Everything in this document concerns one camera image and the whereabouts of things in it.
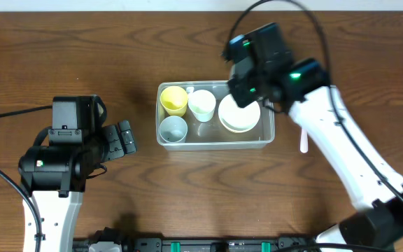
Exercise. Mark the cream plastic cup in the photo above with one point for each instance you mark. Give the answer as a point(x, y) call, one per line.
point(202, 104)

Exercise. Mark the black mounting rail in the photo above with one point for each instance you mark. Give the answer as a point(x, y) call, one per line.
point(206, 245)

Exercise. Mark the white plastic fork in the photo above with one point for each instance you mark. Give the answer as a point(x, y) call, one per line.
point(304, 141)

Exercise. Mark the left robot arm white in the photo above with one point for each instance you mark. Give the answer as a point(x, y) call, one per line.
point(54, 178)

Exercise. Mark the yellow plastic cup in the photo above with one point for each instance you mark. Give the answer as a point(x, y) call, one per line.
point(174, 99)

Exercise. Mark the clear plastic container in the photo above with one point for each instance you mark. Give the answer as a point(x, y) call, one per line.
point(212, 135)

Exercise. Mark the grey plastic cup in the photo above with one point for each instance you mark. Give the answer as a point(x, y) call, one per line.
point(173, 129)

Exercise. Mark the white plastic bowl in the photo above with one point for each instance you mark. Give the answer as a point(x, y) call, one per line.
point(238, 117)

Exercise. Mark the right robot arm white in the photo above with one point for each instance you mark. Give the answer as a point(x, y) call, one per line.
point(305, 93)

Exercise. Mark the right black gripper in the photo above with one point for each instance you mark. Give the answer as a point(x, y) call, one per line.
point(241, 92)

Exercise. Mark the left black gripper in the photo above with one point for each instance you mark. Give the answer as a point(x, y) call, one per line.
point(118, 141)

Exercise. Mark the yellow plastic bowl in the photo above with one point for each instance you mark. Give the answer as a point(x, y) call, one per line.
point(235, 129)

